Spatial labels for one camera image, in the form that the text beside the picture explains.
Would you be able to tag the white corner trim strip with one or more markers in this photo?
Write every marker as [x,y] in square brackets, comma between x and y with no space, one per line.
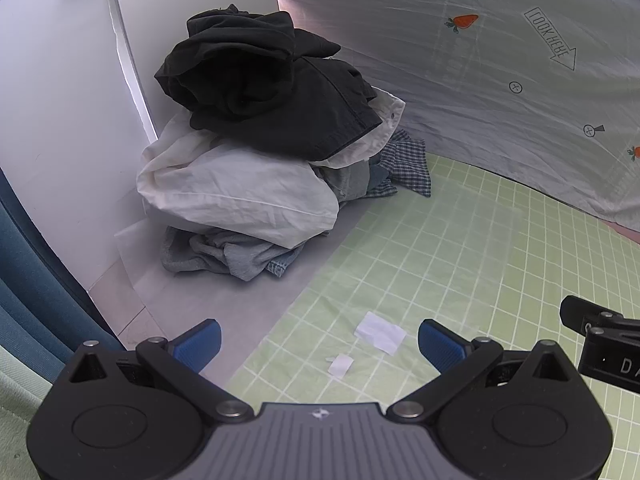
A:
[127,70]

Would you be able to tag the grey printed sheet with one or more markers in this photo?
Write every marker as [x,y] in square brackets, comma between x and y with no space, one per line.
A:
[450,110]

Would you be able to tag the faded blue jeans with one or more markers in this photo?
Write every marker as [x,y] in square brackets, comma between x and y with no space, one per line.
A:
[225,255]

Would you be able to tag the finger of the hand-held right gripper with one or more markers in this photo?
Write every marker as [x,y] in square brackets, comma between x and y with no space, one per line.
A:
[575,311]

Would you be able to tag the blue plaid shirt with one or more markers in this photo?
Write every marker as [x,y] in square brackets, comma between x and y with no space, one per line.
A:
[406,160]

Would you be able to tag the pink cloth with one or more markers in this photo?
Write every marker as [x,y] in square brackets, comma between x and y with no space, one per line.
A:
[627,234]

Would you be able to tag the large white paper scrap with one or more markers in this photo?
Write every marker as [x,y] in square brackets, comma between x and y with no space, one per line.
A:
[380,332]

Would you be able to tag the black garment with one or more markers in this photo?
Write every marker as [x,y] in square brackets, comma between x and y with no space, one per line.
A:
[235,75]

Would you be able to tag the small white paper scrap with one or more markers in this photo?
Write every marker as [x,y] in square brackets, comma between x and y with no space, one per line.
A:
[340,365]

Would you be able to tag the grey garment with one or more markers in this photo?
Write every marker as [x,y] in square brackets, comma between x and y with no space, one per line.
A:
[345,180]

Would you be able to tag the white shirt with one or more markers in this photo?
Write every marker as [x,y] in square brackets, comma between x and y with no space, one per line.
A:
[240,195]

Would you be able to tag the pale green cloth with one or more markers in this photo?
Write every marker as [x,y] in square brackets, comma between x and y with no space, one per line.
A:
[15,405]

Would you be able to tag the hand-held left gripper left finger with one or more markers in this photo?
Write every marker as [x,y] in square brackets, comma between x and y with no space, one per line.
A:
[199,344]

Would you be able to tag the dark grey pants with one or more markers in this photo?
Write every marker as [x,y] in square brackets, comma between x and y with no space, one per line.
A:
[320,110]

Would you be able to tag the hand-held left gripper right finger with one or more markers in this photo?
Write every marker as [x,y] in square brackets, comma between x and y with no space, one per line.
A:
[441,345]

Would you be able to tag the blue curtain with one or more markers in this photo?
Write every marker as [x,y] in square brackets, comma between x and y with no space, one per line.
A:
[30,285]

